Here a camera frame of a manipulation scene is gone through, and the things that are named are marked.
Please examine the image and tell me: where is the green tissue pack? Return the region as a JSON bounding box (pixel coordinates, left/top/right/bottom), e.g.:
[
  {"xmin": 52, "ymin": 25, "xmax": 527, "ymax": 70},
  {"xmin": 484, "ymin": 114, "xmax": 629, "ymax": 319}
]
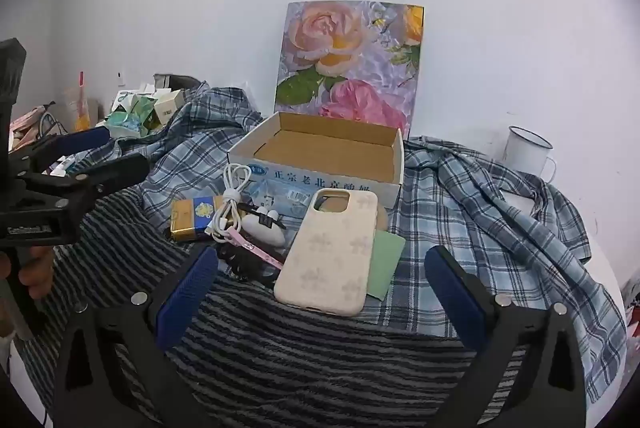
[{"xmin": 107, "ymin": 95, "xmax": 156, "ymax": 139}]

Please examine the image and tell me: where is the plastic cup with pink straw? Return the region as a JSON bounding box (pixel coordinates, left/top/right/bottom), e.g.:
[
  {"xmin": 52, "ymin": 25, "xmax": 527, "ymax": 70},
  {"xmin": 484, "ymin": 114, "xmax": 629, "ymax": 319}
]
[{"xmin": 65, "ymin": 70, "xmax": 98, "ymax": 133}]

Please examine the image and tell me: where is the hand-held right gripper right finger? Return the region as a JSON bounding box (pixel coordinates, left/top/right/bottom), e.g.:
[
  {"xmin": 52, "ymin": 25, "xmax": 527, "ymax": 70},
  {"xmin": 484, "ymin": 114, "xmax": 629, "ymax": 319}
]
[{"xmin": 424, "ymin": 245, "xmax": 587, "ymax": 428}]

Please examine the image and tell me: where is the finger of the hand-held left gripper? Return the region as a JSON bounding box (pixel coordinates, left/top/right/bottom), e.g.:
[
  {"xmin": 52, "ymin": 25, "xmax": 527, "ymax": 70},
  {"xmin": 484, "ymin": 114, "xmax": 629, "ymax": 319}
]
[
  {"xmin": 17, "ymin": 153, "xmax": 150, "ymax": 219},
  {"xmin": 9, "ymin": 127, "xmax": 112, "ymax": 173}
]

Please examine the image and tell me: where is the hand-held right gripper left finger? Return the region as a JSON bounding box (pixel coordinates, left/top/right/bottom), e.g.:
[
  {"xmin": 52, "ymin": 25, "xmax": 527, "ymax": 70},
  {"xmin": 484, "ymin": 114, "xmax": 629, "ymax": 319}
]
[{"xmin": 54, "ymin": 245, "xmax": 221, "ymax": 428}]

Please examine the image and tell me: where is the floral rose poster board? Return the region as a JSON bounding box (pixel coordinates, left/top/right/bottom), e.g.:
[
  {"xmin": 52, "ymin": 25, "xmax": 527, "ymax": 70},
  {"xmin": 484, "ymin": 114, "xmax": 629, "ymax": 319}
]
[{"xmin": 274, "ymin": 0, "xmax": 426, "ymax": 139}]

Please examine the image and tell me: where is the white oval pouch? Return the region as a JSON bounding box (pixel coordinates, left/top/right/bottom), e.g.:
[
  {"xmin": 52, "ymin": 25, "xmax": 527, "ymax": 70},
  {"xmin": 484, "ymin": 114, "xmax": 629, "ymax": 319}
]
[{"xmin": 241, "ymin": 210, "xmax": 287, "ymax": 251}]

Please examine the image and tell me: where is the black hair scrunchie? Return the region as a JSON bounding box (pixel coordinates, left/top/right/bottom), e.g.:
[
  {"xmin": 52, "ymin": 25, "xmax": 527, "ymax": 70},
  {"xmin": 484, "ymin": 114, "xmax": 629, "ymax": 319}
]
[{"xmin": 217, "ymin": 243, "xmax": 281, "ymax": 286}]

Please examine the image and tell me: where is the gold and blue cigarette pack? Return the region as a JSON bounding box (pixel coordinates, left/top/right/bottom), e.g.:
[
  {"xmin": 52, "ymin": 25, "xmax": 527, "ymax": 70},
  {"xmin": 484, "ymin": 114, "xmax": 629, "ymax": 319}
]
[{"xmin": 170, "ymin": 195, "xmax": 231, "ymax": 243}]

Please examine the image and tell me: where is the black hair clip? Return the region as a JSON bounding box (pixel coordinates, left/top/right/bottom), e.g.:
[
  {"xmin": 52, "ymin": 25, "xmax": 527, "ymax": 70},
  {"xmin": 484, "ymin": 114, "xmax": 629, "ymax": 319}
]
[{"xmin": 237, "ymin": 203, "xmax": 285, "ymax": 231}]

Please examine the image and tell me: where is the pink patterned pouch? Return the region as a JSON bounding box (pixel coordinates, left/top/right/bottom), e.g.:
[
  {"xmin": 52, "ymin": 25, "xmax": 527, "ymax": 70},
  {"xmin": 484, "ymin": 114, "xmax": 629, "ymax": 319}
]
[{"xmin": 10, "ymin": 105, "xmax": 56, "ymax": 149}]

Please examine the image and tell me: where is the beige phone case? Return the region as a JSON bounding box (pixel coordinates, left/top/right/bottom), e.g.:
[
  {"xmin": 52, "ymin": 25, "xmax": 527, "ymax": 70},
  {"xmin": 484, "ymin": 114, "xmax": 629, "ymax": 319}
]
[{"xmin": 273, "ymin": 188, "xmax": 379, "ymax": 319}]

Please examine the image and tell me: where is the blue tissue packet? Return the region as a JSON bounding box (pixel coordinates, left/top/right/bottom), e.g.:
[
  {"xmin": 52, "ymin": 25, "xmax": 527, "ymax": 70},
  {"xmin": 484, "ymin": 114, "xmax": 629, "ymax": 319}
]
[{"xmin": 247, "ymin": 180, "xmax": 313, "ymax": 221}]

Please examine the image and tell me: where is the person's left hand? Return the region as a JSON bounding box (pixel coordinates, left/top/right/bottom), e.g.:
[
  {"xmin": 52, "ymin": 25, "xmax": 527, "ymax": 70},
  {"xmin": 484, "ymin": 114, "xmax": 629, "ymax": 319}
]
[{"xmin": 17, "ymin": 247, "xmax": 54, "ymax": 301}]

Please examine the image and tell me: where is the pink strap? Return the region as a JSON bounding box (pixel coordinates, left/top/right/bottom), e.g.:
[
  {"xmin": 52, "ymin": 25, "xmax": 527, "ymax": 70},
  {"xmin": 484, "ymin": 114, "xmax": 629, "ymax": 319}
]
[{"xmin": 222, "ymin": 228, "xmax": 286, "ymax": 269}]

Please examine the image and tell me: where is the grey striped blanket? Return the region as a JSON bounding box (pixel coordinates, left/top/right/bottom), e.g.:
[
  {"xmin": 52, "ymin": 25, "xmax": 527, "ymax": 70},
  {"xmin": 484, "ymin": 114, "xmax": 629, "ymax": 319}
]
[{"xmin": 15, "ymin": 188, "xmax": 531, "ymax": 428}]

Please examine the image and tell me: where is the cardboard box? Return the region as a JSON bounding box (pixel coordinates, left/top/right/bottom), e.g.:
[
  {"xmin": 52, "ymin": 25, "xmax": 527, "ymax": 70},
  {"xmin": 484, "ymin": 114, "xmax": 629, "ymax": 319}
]
[{"xmin": 227, "ymin": 111, "xmax": 405, "ymax": 209}]

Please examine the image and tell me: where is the white enamel mug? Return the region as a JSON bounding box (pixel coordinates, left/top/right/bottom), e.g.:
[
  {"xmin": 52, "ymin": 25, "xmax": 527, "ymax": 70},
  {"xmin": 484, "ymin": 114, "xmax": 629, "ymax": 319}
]
[{"xmin": 502, "ymin": 126, "xmax": 557, "ymax": 183}]

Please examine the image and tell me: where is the blue plaid shirt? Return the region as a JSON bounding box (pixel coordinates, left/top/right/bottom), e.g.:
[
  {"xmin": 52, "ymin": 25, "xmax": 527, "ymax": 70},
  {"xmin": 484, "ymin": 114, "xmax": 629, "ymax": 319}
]
[{"xmin": 65, "ymin": 80, "xmax": 628, "ymax": 379}]

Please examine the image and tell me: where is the dark grey object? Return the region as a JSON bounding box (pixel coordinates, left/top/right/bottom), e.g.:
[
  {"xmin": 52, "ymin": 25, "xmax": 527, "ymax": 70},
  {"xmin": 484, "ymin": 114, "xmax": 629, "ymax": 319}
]
[{"xmin": 152, "ymin": 72, "xmax": 201, "ymax": 91}]

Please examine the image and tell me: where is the green snap pouch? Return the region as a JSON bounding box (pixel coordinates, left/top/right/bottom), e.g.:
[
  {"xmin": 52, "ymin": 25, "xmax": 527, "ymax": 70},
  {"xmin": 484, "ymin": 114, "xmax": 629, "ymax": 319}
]
[{"xmin": 367, "ymin": 230, "xmax": 407, "ymax": 301}]

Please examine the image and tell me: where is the small white carton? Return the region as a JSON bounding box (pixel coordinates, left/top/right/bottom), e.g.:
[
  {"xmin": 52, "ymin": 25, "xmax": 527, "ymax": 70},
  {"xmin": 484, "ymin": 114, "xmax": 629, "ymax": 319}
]
[{"xmin": 152, "ymin": 88, "xmax": 183, "ymax": 126}]

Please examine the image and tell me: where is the white charging cable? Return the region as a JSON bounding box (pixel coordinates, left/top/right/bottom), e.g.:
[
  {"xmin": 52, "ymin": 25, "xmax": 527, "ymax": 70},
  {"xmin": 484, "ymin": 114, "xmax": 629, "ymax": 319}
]
[{"xmin": 209, "ymin": 164, "xmax": 253, "ymax": 245}]

